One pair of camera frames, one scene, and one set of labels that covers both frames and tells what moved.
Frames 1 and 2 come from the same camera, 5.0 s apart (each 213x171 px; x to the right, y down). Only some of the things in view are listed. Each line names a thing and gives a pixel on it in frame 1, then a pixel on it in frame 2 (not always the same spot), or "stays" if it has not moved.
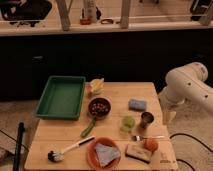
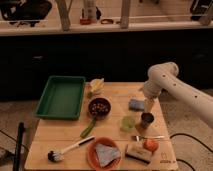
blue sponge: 137,105 stays
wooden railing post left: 64,13 stays
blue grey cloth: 106,153 stays
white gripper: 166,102 -> 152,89
